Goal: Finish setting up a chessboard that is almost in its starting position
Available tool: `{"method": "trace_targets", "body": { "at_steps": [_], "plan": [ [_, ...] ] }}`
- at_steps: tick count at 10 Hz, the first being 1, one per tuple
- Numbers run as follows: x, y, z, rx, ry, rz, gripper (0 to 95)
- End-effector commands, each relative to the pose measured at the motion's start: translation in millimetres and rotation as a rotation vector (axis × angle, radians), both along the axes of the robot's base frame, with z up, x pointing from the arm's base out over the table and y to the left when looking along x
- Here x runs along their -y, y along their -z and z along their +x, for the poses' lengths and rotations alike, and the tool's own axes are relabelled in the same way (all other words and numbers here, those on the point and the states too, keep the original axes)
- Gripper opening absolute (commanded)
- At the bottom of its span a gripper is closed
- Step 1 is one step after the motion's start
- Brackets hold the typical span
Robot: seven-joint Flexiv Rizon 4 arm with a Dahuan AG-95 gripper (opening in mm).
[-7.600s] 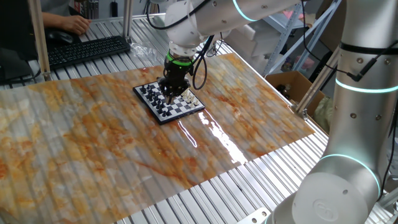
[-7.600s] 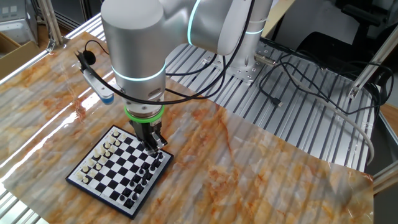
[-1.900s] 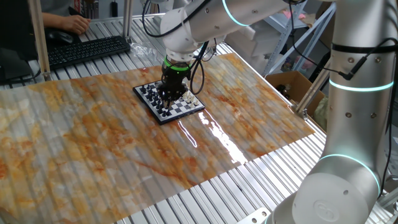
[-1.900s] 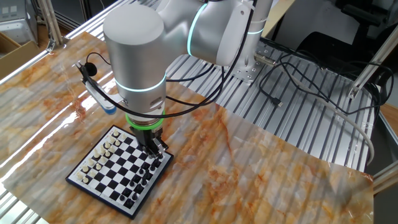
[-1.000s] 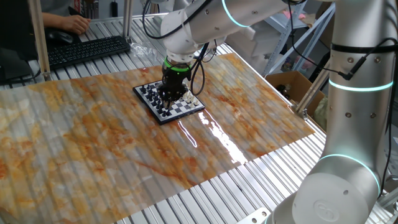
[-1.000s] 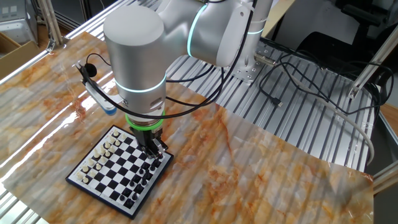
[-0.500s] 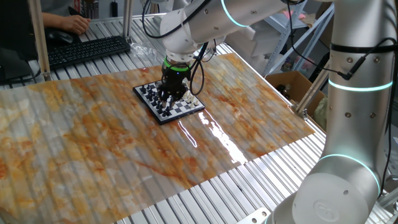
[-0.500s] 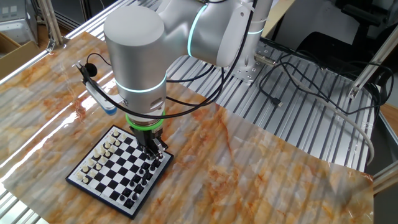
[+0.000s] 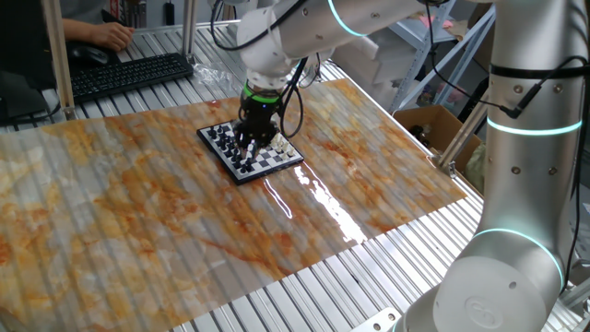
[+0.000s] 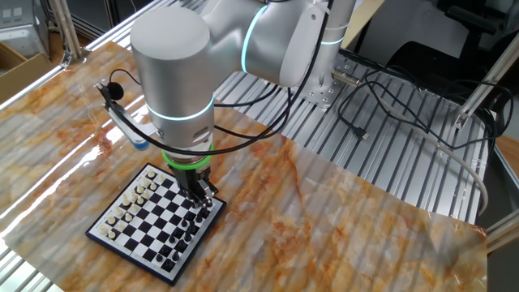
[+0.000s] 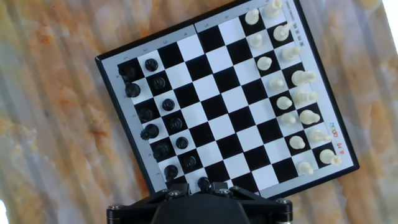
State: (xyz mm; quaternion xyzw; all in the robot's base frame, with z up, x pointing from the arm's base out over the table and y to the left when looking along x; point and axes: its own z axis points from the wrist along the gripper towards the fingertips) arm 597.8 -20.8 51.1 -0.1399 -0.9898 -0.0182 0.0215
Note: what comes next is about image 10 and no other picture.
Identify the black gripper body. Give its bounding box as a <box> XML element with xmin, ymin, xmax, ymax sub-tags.
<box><xmin>169</xmin><ymin>164</ymin><xmax>212</xmax><ymax>196</ymax></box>

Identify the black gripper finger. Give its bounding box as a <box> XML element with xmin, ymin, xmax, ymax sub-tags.
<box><xmin>199</xmin><ymin>179</ymin><xmax>221</xmax><ymax>208</ymax></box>
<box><xmin>184</xmin><ymin>191</ymin><xmax>203</xmax><ymax>208</ymax></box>

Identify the black and white chessboard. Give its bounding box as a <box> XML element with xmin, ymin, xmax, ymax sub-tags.
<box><xmin>84</xmin><ymin>162</ymin><xmax>227</xmax><ymax>287</ymax></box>

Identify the orange marble pattern mat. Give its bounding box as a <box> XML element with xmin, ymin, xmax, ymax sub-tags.
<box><xmin>0</xmin><ymin>40</ymin><xmax>488</xmax><ymax>292</ymax></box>

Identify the slanted aluminium strut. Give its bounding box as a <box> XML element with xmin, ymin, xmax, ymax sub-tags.
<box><xmin>453</xmin><ymin>30</ymin><xmax>519</xmax><ymax>130</ymax></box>
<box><xmin>48</xmin><ymin>0</ymin><xmax>84</xmax><ymax>70</ymax></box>

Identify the brown cardboard box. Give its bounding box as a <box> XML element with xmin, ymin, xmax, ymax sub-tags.
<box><xmin>0</xmin><ymin>40</ymin><xmax>56</xmax><ymax>105</ymax></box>

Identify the grey metal cabinet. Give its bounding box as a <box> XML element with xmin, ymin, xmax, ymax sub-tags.
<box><xmin>0</xmin><ymin>0</ymin><xmax>50</xmax><ymax>60</ymax></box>

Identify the light wooden board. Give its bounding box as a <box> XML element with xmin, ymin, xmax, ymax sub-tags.
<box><xmin>340</xmin><ymin>0</ymin><xmax>386</xmax><ymax>40</ymax></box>

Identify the black office chair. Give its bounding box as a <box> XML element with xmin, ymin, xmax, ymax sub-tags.
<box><xmin>384</xmin><ymin>0</ymin><xmax>519</xmax><ymax>98</ymax></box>

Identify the aluminium profile bar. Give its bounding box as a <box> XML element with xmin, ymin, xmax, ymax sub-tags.
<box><xmin>484</xmin><ymin>210</ymin><xmax>519</xmax><ymax>255</ymax></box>

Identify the green flange ring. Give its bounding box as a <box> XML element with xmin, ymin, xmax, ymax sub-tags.
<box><xmin>161</xmin><ymin>142</ymin><xmax>215</xmax><ymax>170</ymax></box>

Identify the black camera cable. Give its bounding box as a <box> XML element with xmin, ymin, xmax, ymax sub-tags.
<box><xmin>95</xmin><ymin>0</ymin><xmax>332</xmax><ymax>157</ymax></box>

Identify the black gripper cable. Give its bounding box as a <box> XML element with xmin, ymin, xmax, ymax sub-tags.
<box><xmin>212</xmin><ymin>79</ymin><xmax>295</xmax><ymax>141</ymax></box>

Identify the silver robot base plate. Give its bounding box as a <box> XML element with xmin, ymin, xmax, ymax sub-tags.
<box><xmin>263</xmin><ymin>60</ymin><xmax>362</xmax><ymax>110</ymax></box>

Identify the black usb cable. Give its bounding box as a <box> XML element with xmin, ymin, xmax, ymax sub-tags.
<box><xmin>336</xmin><ymin>67</ymin><xmax>516</xmax><ymax>151</ymax></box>

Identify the grey cable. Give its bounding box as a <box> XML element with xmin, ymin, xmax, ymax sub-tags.
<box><xmin>376</xmin><ymin>97</ymin><xmax>490</xmax><ymax>216</ymax></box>

